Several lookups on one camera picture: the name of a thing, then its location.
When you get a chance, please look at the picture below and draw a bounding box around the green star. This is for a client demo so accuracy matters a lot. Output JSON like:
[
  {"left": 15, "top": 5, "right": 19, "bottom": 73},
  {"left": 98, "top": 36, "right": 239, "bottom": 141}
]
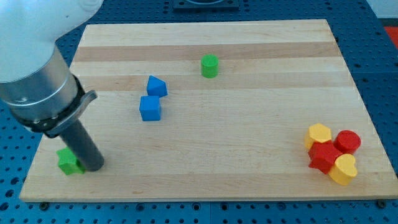
[{"left": 56, "top": 147, "right": 85, "bottom": 175}]

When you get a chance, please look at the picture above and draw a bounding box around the red cylinder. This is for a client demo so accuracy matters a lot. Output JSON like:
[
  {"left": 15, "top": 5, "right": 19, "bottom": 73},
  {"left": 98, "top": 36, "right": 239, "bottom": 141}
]
[{"left": 333, "top": 130, "right": 361, "bottom": 154}]

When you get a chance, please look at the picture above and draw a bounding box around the red star block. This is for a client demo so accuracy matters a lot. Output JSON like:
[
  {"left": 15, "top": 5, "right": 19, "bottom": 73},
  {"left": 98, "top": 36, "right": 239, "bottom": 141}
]
[{"left": 308, "top": 141, "right": 342, "bottom": 174}]

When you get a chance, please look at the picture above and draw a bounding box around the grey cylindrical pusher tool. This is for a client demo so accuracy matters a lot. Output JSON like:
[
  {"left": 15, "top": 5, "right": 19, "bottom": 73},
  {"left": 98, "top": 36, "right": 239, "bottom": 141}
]
[{"left": 59, "top": 120, "right": 104, "bottom": 172}]

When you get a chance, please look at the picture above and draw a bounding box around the yellow heart block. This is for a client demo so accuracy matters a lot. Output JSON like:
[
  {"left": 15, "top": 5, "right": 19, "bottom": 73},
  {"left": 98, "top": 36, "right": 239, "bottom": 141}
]
[{"left": 328, "top": 154, "right": 358, "bottom": 186}]

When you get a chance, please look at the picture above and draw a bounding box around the wooden board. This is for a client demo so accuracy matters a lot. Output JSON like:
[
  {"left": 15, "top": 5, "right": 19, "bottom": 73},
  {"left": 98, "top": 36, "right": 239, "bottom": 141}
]
[{"left": 20, "top": 19, "right": 397, "bottom": 202}]

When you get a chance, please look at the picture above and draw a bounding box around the blue cube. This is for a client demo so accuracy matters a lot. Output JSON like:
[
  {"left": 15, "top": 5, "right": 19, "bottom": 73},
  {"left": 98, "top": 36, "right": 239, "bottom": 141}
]
[{"left": 139, "top": 96, "right": 161, "bottom": 121}]

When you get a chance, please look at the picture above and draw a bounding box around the blue triangular prism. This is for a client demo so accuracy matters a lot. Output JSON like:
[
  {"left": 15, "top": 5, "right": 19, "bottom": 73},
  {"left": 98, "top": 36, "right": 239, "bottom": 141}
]
[{"left": 146, "top": 75, "right": 168, "bottom": 97}]

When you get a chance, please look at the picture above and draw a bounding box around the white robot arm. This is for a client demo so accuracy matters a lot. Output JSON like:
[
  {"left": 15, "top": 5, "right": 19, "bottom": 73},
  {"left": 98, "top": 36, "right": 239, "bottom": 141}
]
[{"left": 1, "top": 0, "right": 103, "bottom": 137}]

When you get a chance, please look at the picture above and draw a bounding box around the green cylinder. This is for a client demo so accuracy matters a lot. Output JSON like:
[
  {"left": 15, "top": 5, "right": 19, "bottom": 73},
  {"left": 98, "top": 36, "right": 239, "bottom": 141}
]
[{"left": 201, "top": 54, "right": 219, "bottom": 78}]

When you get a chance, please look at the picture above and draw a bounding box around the yellow hexagon block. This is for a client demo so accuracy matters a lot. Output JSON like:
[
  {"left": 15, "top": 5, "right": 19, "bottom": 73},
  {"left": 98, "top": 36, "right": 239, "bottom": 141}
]
[{"left": 304, "top": 123, "right": 332, "bottom": 151}]

